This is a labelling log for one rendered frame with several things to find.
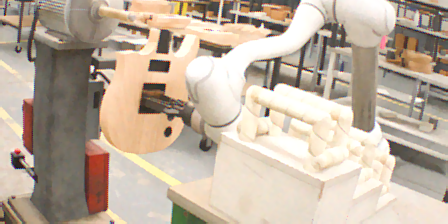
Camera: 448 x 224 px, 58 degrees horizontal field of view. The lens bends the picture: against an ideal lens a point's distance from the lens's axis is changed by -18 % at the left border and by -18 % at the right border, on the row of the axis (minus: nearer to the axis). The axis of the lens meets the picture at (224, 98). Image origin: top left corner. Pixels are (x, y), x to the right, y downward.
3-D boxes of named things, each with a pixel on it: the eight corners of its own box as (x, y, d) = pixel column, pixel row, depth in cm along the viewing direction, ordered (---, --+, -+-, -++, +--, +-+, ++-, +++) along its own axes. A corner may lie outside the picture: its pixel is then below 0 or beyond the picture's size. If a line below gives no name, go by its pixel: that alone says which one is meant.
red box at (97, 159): (64, 191, 214) (64, 123, 205) (83, 188, 223) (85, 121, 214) (89, 215, 198) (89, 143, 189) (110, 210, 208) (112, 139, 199)
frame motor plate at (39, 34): (26, 35, 182) (27, 27, 181) (69, 33, 200) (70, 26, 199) (58, 50, 160) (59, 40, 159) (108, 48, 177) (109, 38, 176)
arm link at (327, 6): (292, -4, 146) (329, 5, 139) (315, -33, 154) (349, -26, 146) (301, 25, 156) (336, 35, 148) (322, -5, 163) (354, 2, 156)
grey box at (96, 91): (68, 130, 202) (79, 11, 189) (86, 128, 210) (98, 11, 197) (84, 142, 193) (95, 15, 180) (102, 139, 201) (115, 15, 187)
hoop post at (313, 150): (299, 167, 84) (310, 118, 82) (309, 164, 87) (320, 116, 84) (313, 173, 82) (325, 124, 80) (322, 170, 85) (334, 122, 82)
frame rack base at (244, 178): (206, 205, 101) (217, 132, 97) (252, 192, 112) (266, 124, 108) (301, 258, 83) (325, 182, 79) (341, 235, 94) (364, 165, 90)
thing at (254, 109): (235, 137, 96) (243, 91, 94) (246, 135, 98) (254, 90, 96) (246, 143, 94) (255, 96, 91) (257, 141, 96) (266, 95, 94)
